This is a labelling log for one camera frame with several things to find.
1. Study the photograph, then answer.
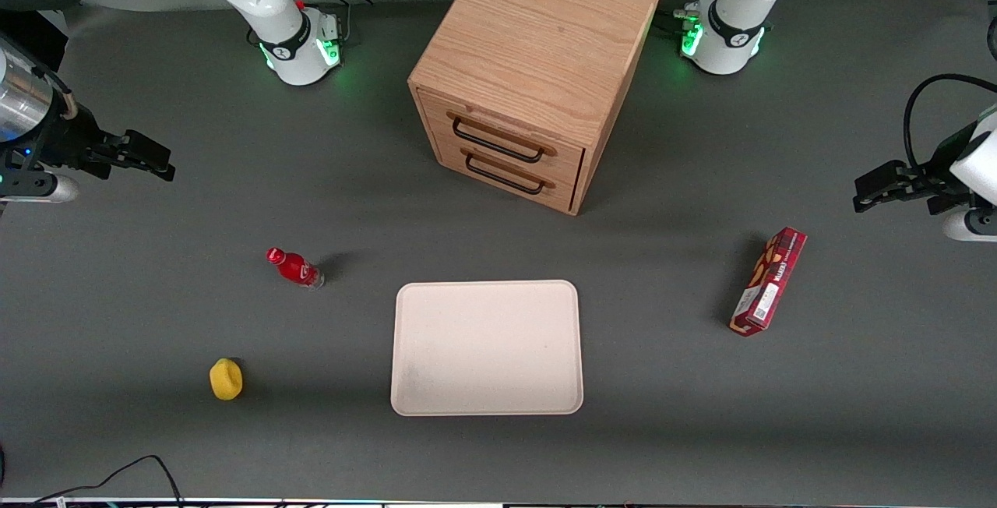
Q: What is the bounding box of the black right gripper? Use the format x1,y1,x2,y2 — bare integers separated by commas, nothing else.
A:
33,101,177,182

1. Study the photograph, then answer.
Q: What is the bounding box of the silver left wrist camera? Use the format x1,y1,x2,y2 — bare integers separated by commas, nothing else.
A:
942,206,997,243

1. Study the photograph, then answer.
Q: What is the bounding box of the black table edge cable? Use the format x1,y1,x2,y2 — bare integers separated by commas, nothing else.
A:
30,454,185,508

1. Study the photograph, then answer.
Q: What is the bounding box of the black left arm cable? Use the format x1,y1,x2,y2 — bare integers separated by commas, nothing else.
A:
903,73,997,172

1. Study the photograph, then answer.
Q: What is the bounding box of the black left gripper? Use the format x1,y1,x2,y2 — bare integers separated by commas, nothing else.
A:
853,122,979,217

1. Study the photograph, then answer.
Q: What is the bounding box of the yellow lemon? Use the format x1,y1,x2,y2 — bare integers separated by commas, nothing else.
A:
209,358,244,402

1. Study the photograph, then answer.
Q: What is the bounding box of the red soda bottle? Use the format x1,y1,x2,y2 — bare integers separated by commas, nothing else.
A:
266,247,326,290

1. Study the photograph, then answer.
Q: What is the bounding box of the beige plastic tray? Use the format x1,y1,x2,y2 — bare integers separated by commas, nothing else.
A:
390,280,585,417

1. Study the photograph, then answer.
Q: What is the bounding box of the red snack box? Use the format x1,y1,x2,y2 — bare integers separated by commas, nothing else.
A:
729,227,808,337

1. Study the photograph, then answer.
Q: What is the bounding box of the black left base cable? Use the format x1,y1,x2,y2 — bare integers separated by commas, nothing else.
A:
657,0,730,35

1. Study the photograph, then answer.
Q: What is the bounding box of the wooden drawer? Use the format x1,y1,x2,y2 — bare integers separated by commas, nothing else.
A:
417,89,586,183
428,132,582,213

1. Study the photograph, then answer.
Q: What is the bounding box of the black drawer handle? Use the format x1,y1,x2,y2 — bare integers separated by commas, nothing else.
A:
451,118,545,164
464,153,547,196

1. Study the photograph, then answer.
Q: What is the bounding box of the wooden drawer cabinet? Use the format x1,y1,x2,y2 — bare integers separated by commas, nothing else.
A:
407,0,661,217

